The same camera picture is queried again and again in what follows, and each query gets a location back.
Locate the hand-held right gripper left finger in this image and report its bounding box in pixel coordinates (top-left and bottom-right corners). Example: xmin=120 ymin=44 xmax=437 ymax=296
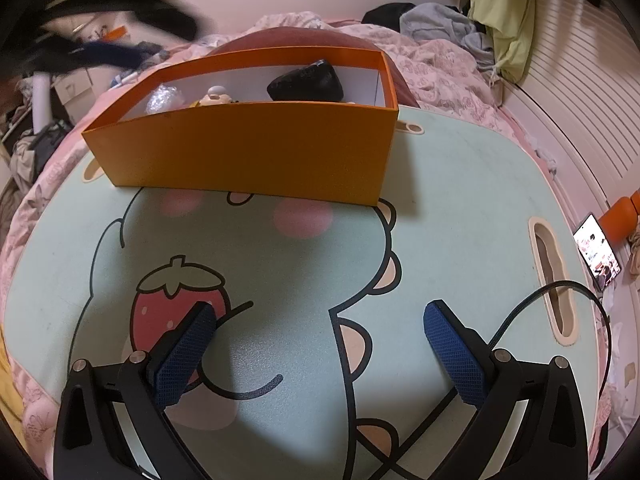
xmin=54 ymin=302 xmax=217 ymax=480

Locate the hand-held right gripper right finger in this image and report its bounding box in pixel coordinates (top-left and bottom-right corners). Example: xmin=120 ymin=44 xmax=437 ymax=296
xmin=423 ymin=300 xmax=588 ymax=480

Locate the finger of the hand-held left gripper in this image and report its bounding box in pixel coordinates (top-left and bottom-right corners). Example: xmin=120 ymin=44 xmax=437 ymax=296
xmin=66 ymin=42 xmax=157 ymax=69

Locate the clear plastic item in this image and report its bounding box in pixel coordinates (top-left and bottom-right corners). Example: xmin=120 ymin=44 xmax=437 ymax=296
xmin=145 ymin=84 xmax=184 ymax=116

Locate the beige cartoon figurine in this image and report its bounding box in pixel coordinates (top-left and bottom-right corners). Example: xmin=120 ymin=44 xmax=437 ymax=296
xmin=199 ymin=85 xmax=237 ymax=107

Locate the orange cardboard box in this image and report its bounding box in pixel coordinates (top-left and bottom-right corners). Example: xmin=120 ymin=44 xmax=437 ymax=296
xmin=81 ymin=45 xmax=400 ymax=207

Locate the dark pouch with red pattern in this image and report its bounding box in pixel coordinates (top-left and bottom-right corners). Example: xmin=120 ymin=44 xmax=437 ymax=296
xmin=266 ymin=59 xmax=346 ymax=104

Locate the white drawer cabinet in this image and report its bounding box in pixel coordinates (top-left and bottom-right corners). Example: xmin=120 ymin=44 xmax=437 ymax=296
xmin=52 ymin=66 xmax=109 ymax=117

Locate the white paper roll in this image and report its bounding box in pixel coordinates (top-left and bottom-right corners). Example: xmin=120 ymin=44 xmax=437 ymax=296
xmin=30 ymin=72 xmax=54 ymax=134

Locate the pile of clothes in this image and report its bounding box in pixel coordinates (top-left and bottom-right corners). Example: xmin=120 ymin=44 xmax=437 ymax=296
xmin=11 ymin=120 xmax=72 ymax=182

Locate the green cartoon lap table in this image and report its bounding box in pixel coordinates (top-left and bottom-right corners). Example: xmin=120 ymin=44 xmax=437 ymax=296
xmin=2 ymin=104 xmax=610 ymax=480

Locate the smartphone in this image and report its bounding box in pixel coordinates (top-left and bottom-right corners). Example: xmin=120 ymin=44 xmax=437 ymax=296
xmin=572 ymin=213 xmax=624 ymax=291

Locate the orange plush toy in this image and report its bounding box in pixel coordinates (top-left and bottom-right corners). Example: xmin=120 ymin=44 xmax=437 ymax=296
xmin=600 ymin=195 xmax=640 ymax=244

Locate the black clothing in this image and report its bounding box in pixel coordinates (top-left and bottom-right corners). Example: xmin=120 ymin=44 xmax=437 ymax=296
xmin=361 ymin=3 xmax=417 ymax=26

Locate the grey clothing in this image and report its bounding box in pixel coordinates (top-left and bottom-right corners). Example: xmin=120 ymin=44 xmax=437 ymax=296
xmin=400 ymin=2 xmax=497 ymax=69

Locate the yellow-green cloth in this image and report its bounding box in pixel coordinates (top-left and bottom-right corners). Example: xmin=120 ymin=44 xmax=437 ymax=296
xmin=469 ymin=0 xmax=537 ymax=87

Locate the black braided cable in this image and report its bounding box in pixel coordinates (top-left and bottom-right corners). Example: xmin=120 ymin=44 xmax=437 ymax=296
xmin=380 ymin=280 xmax=612 ymax=480

